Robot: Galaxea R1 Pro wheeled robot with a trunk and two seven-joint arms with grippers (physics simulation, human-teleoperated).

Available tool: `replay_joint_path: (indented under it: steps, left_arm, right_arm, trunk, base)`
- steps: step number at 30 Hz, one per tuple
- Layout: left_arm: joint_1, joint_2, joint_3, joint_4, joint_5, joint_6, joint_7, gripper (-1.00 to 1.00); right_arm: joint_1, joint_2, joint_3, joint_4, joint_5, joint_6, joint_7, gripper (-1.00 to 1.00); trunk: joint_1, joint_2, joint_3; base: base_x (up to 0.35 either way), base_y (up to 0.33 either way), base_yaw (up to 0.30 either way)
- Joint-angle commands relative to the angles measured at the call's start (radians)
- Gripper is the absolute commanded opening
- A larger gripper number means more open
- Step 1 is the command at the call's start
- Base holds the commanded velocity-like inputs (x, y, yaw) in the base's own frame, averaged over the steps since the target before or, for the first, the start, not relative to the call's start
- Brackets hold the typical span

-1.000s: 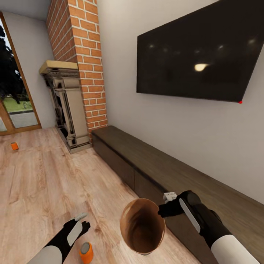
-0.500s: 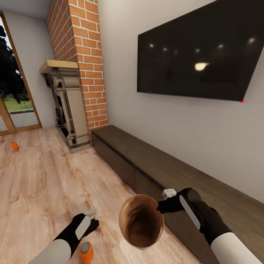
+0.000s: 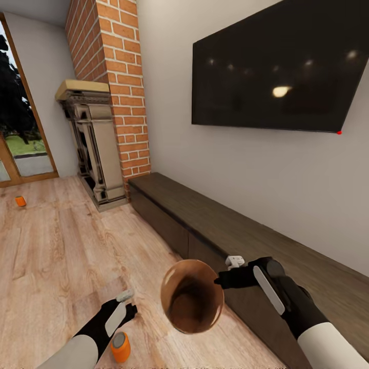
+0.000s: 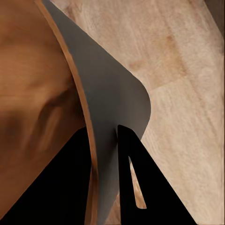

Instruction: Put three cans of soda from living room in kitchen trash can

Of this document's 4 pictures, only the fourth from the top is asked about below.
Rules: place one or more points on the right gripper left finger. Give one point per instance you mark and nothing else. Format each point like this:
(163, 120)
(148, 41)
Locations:
(58, 196)

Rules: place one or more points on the trash can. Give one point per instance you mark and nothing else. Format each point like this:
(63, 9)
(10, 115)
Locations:
(54, 80)

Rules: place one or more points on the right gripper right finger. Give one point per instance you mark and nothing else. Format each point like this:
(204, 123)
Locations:
(164, 207)

